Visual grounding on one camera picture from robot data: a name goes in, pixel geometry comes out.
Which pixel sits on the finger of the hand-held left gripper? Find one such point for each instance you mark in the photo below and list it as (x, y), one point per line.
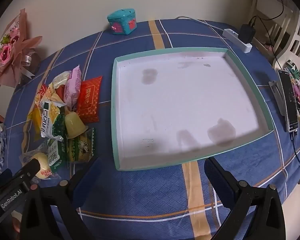
(30, 170)

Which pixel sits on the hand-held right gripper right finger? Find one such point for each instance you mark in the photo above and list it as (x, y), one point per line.
(218, 182)

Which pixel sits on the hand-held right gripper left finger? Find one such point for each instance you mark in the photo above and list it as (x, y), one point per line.
(87, 180)

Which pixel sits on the clear yellow cake packet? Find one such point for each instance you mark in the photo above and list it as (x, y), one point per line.
(43, 166)

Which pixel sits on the green white snack packet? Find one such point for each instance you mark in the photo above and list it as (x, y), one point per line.
(50, 120)
(54, 155)

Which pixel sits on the green yellow cracker packet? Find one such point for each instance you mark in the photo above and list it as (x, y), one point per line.
(81, 147)

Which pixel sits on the yellow clear snack packet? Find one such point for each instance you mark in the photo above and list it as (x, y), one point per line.
(35, 120)

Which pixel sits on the yellow jelly cup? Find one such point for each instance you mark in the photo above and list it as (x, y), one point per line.
(75, 126)

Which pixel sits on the red yellow snack packet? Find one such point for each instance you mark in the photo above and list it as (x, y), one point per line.
(43, 92)

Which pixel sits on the red gold-print snack packet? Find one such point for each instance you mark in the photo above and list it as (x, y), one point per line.
(88, 100)

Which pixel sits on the teal shallow cardboard box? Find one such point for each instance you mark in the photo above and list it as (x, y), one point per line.
(185, 100)

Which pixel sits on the pink snack packet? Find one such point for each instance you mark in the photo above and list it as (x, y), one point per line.
(73, 85)

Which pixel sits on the clear white bun packet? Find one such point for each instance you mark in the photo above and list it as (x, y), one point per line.
(61, 77)

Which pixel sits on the blue plaid tablecloth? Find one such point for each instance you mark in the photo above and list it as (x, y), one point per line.
(145, 195)

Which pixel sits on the grey phone stand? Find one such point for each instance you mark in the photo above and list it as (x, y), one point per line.
(276, 92)

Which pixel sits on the black smartphone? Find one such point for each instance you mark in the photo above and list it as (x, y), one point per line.
(288, 100)

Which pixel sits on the pink flower bouquet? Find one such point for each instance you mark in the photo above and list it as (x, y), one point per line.
(10, 52)

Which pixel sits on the white power strip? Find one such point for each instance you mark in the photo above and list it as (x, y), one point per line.
(230, 33)

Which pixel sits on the black charger plug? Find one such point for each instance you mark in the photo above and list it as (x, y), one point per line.
(247, 33)

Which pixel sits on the teal toy house box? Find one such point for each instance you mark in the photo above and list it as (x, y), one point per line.
(122, 21)

